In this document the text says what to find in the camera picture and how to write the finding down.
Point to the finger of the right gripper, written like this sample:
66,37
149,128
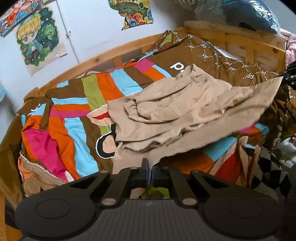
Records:
288,76

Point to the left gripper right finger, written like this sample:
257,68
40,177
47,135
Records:
172,179

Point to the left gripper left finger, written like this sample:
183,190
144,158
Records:
124,182

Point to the beige large garment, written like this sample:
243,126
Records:
185,112

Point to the pink plush blanket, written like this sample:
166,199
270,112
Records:
290,53

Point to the plastic bag with bedding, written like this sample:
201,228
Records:
251,15

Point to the colourful striped monkey bedspread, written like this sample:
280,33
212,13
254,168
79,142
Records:
68,133

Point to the black white checkered cloth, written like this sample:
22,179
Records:
273,171

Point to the blond anime character poster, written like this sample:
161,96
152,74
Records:
39,40

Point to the wooden bed frame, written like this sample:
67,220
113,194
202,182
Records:
63,184

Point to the white wall conduit pipe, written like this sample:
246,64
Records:
68,32

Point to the colourful cartoon wall poster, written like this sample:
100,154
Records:
134,12

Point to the orange anime wall poster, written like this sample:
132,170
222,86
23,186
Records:
20,11

